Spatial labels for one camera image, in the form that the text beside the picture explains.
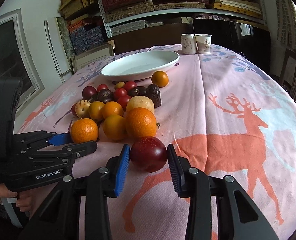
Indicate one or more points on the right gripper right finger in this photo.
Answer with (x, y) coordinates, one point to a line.
(238, 217)

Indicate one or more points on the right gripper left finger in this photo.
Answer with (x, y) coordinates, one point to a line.
(58, 217)

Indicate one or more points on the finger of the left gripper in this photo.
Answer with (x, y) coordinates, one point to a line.
(33, 141)
(69, 152)

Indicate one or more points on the small orange kumquat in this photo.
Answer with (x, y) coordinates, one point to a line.
(95, 110)

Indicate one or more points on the large orange mandarin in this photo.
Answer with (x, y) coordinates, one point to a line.
(141, 122)

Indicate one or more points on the red cherry tomato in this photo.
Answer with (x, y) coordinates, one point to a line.
(119, 92)

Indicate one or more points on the dark red plum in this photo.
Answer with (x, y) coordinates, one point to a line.
(148, 154)

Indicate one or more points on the pale yellow melon fruit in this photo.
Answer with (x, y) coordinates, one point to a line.
(140, 102)

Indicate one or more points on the dark wrinkled passion fruit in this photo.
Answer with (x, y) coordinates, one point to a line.
(153, 93)

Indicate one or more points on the orange fruit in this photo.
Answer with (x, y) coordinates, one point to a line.
(160, 79)

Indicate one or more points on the yellow-orange citrus fruit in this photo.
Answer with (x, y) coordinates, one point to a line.
(115, 127)

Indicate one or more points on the dark purple round fruit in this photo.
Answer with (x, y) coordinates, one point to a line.
(105, 95)

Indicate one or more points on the person's left hand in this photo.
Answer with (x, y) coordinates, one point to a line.
(23, 199)

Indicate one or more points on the pink deer-print tablecloth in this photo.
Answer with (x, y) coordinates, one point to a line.
(227, 117)

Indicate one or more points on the white framed board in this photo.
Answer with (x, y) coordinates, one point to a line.
(56, 48)

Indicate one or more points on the white oval plate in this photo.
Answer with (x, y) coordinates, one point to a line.
(140, 66)

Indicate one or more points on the white metal shelf unit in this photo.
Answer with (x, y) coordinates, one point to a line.
(119, 14)

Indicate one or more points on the pink beverage can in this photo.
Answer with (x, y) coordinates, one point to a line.
(188, 43)

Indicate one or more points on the white paper cup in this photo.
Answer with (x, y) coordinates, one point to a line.
(203, 43)

